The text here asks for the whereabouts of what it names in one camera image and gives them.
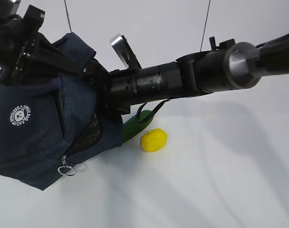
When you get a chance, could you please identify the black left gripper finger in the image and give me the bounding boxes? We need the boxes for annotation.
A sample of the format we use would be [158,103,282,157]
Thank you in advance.
[36,32,80,74]
[18,59,59,77]

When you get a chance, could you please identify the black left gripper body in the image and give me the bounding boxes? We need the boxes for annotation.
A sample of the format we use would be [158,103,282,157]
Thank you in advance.
[6,5,45,78]

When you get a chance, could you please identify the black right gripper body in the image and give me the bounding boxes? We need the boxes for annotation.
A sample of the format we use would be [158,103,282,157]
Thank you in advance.
[84,59,130,115]

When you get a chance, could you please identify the dark navy lunch bag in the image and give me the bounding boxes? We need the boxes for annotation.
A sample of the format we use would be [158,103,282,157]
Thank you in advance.
[0,32,123,191]

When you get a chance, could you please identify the green cucumber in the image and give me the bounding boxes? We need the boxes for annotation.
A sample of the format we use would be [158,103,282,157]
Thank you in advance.
[122,115,153,143]

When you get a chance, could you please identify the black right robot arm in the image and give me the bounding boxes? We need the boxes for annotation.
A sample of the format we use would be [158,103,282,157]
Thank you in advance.
[83,33,289,114]

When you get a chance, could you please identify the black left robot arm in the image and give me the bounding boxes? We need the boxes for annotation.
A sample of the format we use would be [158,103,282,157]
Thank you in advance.
[0,0,79,83]

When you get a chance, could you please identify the yellow lemon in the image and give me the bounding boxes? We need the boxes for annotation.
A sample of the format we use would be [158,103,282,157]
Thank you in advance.
[140,128,168,152]

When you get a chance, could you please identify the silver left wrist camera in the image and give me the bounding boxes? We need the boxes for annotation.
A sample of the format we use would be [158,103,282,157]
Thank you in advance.
[3,0,21,15]

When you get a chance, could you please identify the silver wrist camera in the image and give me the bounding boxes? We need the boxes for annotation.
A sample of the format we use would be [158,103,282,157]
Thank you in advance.
[110,33,142,69]
[3,0,21,15]

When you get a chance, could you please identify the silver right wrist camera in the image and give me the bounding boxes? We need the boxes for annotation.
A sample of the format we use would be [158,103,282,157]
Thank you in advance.
[110,33,142,69]

